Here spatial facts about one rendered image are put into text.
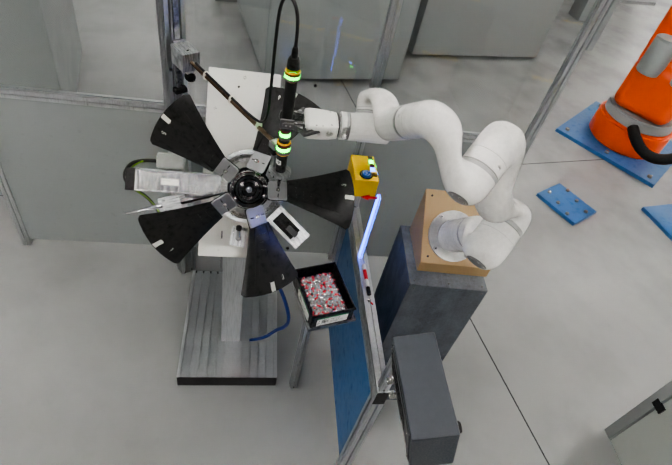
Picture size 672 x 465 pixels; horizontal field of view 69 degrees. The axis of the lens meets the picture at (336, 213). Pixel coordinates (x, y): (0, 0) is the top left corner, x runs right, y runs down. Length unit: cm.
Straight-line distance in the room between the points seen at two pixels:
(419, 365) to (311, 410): 131
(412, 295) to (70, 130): 168
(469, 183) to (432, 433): 56
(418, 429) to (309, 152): 158
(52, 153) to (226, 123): 106
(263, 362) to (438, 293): 101
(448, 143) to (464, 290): 87
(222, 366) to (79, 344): 71
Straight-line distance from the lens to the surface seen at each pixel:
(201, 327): 261
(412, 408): 122
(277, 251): 170
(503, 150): 117
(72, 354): 273
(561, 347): 324
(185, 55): 192
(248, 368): 252
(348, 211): 165
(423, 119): 116
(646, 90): 500
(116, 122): 246
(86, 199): 283
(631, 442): 297
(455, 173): 113
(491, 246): 147
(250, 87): 189
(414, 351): 129
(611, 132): 511
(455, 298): 193
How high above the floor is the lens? 229
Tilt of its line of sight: 44 degrees down
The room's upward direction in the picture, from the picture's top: 14 degrees clockwise
